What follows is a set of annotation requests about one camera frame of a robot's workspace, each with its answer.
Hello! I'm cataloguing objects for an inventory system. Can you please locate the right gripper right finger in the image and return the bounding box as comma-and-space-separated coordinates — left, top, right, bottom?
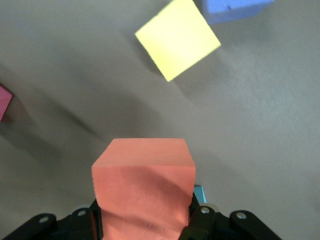
178, 193, 283, 240

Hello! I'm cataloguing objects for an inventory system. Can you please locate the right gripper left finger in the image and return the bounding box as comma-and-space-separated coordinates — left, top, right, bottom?
0, 198, 103, 240

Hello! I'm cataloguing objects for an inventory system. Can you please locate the teal foam cube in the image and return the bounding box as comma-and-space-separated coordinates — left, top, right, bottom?
192, 184, 208, 204

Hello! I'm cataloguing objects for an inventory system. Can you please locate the orange foam cube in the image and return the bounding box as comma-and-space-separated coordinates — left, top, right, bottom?
91, 138, 196, 240

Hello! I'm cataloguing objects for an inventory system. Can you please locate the yellow foam cube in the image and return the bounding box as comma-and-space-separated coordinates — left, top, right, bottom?
134, 0, 222, 83

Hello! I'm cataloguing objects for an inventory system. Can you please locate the purple foam cube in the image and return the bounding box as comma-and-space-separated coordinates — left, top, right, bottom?
201, 0, 276, 25

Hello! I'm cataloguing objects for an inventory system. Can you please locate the red foam cube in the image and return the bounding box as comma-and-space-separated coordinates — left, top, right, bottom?
0, 84, 14, 123

